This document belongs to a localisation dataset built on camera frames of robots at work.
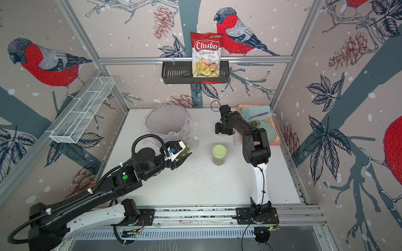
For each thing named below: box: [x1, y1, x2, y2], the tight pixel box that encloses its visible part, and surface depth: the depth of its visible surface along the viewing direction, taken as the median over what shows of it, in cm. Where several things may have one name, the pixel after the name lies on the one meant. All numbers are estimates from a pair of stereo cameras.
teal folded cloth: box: [241, 105, 273, 121], surface depth 120 cm
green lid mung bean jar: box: [211, 144, 228, 167], surface depth 84 cm
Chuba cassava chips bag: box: [190, 31, 225, 78], surface depth 87 cm
